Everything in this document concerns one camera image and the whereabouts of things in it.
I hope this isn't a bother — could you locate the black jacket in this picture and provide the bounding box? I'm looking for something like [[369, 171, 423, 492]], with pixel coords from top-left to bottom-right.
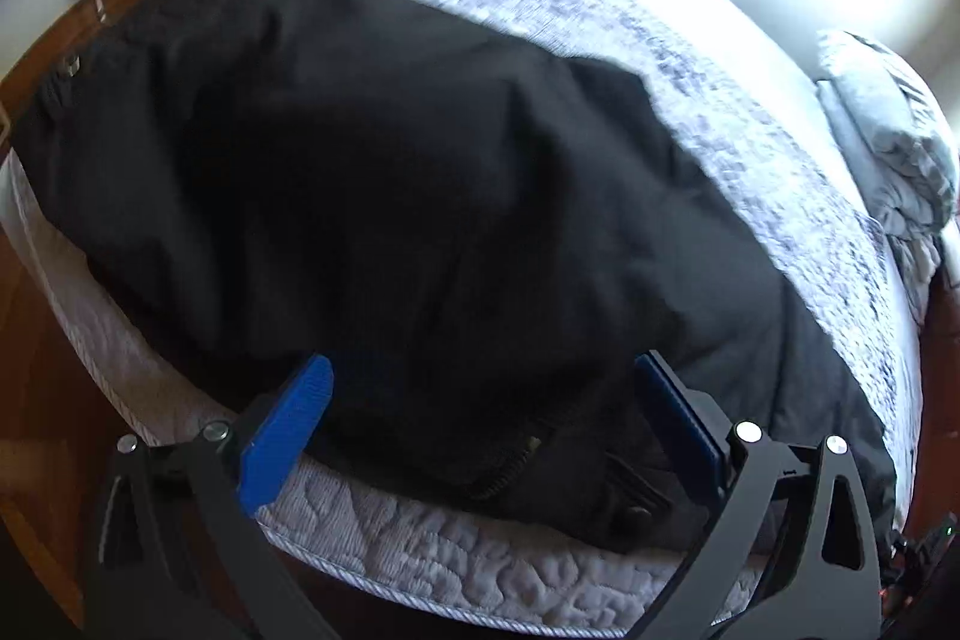
[[7, 0, 897, 555]]

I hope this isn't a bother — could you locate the folded grey duvet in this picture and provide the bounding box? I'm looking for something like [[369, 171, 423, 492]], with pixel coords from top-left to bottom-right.
[[814, 29, 959, 281]]

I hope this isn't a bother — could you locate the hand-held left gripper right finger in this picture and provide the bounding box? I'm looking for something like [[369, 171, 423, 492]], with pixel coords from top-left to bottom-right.
[[630, 349, 882, 640]]

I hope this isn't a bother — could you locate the grey quilted leaf-print bedspread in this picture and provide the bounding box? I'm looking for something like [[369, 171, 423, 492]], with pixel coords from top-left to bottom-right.
[[0, 0, 923, 637]]

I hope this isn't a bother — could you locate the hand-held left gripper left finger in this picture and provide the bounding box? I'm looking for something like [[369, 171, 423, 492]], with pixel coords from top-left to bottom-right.
[[86, 353, 342, 640]]

